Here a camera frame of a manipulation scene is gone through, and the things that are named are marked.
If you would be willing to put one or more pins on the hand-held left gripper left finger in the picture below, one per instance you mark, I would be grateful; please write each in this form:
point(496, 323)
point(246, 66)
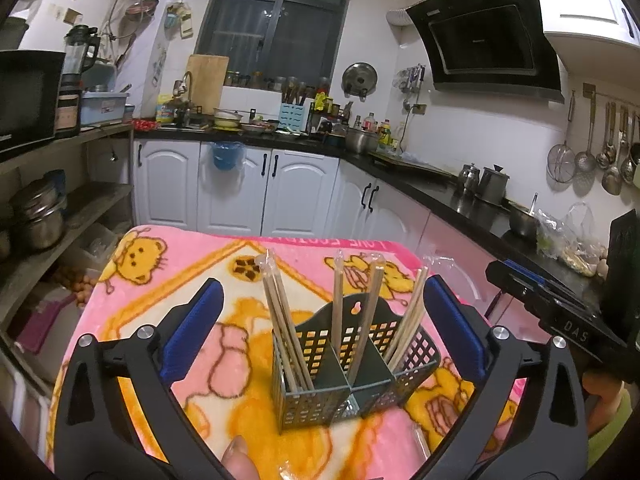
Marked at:
point(192, 332)

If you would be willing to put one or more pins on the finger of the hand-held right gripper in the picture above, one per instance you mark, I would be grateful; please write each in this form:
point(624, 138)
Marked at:
point(510, 277)

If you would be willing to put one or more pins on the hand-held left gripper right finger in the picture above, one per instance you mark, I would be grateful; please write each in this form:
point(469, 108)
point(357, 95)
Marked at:
point(457, 332)

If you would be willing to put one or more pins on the wooden chopstick pair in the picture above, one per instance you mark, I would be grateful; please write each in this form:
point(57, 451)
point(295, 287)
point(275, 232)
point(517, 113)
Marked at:
point(274, 310)
point(422, 442)
point(406, 320)
point(338, 300)
point(289, 310)
point(416, 310)
point(369, 305)

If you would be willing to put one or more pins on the dark grey perforated utensil holder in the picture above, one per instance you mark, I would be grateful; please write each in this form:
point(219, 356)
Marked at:
point(327, 377)

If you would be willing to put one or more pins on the person's right forearm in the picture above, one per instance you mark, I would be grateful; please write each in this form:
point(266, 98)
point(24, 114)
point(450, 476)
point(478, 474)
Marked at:
point(617, 432)

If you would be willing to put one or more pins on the person's right hand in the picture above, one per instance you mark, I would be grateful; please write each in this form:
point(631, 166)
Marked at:
point(600, 395)

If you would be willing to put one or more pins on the person's left hand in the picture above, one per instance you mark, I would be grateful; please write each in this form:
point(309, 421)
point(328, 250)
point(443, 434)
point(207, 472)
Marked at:
point(242, 460)

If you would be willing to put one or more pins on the steel bowl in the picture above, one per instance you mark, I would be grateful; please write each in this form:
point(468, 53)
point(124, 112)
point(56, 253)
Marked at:
point(522, 222)

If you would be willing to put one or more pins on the clear plastic bag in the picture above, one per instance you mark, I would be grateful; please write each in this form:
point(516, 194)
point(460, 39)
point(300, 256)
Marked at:
point(570, 245)

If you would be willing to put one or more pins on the pink bear printed blanket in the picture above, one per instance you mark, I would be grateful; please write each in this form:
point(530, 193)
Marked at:
point(200, 260)

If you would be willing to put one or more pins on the steel kettle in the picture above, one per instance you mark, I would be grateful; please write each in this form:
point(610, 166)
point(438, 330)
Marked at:
point(492, 185)

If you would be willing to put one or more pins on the small steel pot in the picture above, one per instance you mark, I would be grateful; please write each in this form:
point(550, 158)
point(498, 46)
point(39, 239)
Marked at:
point(468, 177)

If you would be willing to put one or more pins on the pile of brown eggs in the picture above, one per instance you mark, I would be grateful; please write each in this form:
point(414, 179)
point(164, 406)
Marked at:
point(77, 285)

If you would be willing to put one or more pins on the steel slotted ladle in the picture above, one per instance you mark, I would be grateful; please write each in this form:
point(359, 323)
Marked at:
point(586, 160)

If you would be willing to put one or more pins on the wooden storage shelf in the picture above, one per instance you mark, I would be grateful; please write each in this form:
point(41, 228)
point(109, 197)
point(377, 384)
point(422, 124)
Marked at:
point(100, 200)

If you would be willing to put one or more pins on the white kitchen cabinets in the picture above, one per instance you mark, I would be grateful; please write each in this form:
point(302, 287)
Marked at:
point(300, 190)

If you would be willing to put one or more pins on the yellow label oil bottle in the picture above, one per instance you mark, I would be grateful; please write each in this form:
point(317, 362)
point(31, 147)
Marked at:
point(385, 136)

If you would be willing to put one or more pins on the stacked steel pots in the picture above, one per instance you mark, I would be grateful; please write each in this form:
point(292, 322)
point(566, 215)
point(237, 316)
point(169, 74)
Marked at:
point(40, 220)

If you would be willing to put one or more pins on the steel stock pot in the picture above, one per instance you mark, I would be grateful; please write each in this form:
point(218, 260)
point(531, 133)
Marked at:
point(360, 141)

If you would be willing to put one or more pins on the blue knife block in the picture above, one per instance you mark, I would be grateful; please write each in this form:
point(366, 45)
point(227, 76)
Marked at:
point(295, 117)

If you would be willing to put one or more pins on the steel kitchen faucet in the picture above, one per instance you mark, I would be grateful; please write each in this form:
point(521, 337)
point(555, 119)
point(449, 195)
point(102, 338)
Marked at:
point(182, 87)

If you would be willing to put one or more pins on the black range hood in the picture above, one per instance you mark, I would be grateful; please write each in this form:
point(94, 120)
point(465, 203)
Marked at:
point(490, 30)

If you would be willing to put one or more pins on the steel pot lid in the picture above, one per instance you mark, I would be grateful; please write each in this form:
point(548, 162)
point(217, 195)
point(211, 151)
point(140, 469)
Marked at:
point(360, 79)

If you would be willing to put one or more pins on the rectangular wooden cutting board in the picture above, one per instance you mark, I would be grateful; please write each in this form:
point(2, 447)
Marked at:
point(207, 82)

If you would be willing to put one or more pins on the black microwave oven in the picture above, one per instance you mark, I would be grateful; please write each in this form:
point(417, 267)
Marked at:
point(27, 100)

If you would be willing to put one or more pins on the white upper cabinet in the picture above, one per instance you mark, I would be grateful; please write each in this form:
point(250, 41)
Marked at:
point(580, 0)

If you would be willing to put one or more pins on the black blender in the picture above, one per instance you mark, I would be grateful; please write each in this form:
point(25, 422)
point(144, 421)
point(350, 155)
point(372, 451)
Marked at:
point(77, 60)

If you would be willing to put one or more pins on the hanging steel pan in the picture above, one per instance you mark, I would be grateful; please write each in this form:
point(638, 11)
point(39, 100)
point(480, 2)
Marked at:
point(141, 9)

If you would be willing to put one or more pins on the dark framed window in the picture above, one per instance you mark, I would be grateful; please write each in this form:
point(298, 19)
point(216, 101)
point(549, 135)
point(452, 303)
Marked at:
point(280, 15)

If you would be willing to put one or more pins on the wall power socket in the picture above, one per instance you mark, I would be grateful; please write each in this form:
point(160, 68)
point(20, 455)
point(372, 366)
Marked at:
point(418, 108)

